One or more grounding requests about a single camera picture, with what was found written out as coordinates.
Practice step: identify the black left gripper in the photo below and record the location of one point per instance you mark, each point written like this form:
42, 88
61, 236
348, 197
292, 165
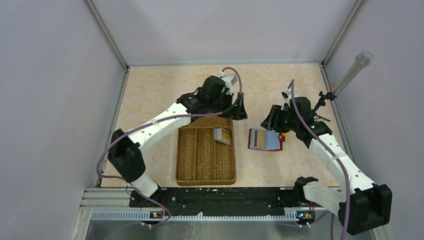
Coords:
238, 112

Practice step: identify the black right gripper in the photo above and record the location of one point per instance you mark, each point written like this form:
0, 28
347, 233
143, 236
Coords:
271, 122

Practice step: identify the red leather card holder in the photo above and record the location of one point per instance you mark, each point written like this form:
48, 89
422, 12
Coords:
274, 141

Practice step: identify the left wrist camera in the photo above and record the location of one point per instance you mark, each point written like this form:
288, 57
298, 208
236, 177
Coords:
229, 80

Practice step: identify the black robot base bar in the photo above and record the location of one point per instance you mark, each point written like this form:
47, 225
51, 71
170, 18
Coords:
227, 202

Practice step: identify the gold credit card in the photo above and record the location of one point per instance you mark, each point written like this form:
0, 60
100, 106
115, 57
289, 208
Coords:
258, 139

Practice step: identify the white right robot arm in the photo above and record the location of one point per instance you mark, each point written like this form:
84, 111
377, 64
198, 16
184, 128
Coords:
361, 204

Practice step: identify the black mini tripod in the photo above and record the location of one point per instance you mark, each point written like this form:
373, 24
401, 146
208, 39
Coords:
322, 102

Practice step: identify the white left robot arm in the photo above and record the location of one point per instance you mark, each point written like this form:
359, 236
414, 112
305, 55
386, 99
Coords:
213, 98

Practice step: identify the aluminium frame rail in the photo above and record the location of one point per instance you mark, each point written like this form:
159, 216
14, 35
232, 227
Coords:
106, 34

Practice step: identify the woven bamboo tray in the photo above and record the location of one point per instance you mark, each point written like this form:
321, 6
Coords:
201, 160

